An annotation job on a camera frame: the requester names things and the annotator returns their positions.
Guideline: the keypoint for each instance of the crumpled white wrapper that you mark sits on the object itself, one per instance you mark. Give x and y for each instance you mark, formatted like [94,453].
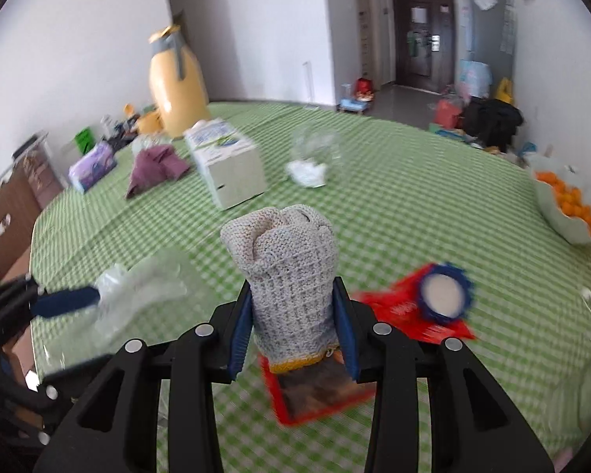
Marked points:
[305,175]

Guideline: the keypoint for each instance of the purple tissue pack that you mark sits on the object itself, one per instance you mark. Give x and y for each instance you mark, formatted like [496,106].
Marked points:
[91,167]

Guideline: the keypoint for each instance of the wooden interior door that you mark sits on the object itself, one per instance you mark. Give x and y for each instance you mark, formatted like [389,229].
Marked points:
[364,29]

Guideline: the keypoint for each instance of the white milk carton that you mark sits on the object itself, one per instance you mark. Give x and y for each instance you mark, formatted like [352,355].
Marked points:
[236,172]

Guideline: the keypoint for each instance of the green checked tablecloth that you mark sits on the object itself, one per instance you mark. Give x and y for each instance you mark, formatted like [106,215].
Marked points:
[399,217]

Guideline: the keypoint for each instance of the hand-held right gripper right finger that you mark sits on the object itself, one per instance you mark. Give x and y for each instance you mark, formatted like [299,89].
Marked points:
[347,335]

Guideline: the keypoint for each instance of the grey knitted glove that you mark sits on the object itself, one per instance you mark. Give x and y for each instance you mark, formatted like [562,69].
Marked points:
[285,276]

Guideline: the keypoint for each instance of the yellow bag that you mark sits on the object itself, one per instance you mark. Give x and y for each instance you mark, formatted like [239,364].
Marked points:
[505,92]

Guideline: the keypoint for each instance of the clear plastic bag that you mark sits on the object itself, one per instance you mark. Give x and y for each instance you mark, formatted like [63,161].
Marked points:
[138,286]

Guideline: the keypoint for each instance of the green container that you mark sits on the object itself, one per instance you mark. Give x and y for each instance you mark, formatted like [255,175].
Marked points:
[83,140]

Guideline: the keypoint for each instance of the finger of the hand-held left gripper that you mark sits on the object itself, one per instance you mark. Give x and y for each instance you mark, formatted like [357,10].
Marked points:
[54,391]
[64,303]

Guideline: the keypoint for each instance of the brown cardboard box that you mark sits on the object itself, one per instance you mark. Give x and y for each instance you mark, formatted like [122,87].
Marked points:
[17,359]

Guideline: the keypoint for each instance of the grey refrigerator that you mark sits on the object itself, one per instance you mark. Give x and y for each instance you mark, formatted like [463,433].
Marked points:
[487,34]

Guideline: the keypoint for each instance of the blue rimmed white lid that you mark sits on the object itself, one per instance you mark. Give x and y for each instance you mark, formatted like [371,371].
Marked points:
[443,295]

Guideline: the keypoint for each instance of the small red item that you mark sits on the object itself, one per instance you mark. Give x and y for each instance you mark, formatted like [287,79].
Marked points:
[365,86]

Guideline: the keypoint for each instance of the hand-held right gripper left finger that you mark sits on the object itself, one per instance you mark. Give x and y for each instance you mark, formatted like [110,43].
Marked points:
[239,335]

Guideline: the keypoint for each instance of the black bag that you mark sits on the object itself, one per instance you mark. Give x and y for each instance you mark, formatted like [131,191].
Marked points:
[492,123]

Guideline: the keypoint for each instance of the green bowl of oranges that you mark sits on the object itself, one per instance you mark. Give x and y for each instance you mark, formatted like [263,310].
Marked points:
[566,226]

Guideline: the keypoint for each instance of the yellow thermos jug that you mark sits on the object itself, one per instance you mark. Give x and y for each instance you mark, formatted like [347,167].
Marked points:
[177,93]

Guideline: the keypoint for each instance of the clear plastic cup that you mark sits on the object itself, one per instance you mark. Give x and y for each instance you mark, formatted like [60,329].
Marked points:
[320,145]

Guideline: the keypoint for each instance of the dark brown entrance door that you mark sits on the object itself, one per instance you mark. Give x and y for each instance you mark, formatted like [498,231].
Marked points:
[423,34]

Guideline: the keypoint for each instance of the small clear glass cup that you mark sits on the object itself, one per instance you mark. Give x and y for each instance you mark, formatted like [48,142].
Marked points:
[145,144]

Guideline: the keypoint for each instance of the patterned cloth bag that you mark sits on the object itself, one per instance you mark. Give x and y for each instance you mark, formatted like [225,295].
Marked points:
[473,79]

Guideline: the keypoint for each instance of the purple cloth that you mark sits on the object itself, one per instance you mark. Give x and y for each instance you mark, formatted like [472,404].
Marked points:
[155,170]

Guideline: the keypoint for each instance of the brown wooden chair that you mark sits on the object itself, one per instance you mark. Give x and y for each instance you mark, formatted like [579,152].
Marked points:
[19,197]

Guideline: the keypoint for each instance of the red bag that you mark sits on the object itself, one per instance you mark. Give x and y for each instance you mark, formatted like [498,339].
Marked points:
[447,114]

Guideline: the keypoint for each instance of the red foil packet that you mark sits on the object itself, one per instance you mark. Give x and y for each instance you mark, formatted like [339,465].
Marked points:
[399,305]

